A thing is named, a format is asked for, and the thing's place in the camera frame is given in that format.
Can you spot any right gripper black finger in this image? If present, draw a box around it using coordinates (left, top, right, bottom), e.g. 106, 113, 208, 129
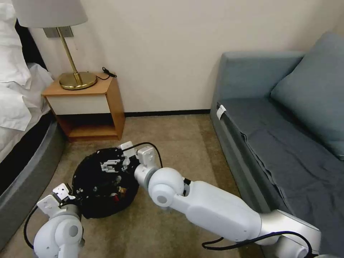
121, 154, 133, 173
100, 160, 123, 173

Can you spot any black round trash bin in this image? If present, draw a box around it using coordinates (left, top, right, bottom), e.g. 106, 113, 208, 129
72, 147, 140, 219

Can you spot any grey bed base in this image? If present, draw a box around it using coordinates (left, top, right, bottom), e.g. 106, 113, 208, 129
0, 118, 67, 215

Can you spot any wooden nightstand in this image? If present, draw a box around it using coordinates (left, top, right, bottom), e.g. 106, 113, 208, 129
42, 72, 126, 142

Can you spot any dark baseboard strip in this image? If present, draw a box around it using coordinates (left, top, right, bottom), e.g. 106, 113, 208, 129
124, 109, 211, 117

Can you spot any white nightstand drawer front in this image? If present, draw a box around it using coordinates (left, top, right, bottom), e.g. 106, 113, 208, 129
44, 94, 111, 116

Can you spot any brass table lamp white shade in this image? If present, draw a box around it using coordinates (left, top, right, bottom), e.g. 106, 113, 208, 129
12, 0, 97, 91

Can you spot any white duvet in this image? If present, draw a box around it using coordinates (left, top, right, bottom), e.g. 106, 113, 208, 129
0, 62, 55, 132

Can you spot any dark headboard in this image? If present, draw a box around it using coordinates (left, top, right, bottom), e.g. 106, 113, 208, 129
15, 18, 49, 72

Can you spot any blue-grey sofa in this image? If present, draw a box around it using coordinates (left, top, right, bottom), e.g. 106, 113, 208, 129
210, 30, 344, 254

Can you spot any white pillow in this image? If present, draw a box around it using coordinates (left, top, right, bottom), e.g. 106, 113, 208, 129
0, 2, 30, 90

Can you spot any dark grey sofa seat cover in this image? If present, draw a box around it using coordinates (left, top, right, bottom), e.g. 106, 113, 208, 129
216, 97, 344, 235

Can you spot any blue-grey sofa cushion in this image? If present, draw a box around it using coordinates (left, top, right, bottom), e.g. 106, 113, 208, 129
269, 53, 344, 162

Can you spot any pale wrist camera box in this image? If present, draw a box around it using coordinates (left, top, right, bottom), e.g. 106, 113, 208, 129
52, 183, 72, 201
120, 143, 138, 159

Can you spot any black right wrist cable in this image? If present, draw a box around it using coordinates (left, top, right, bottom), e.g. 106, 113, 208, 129
134, 142, 163, 170

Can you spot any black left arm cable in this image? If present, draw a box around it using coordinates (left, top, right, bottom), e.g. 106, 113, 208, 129
23, 205, 41, 251

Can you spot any thin black lamp cord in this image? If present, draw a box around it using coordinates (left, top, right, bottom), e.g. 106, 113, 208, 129
95, 67, 118, 81

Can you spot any black right arm base cable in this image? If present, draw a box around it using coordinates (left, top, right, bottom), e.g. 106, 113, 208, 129
201, 230, 311, 252

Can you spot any grey wall switch plate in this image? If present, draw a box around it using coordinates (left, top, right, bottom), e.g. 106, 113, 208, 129
44, 26, 73, 38

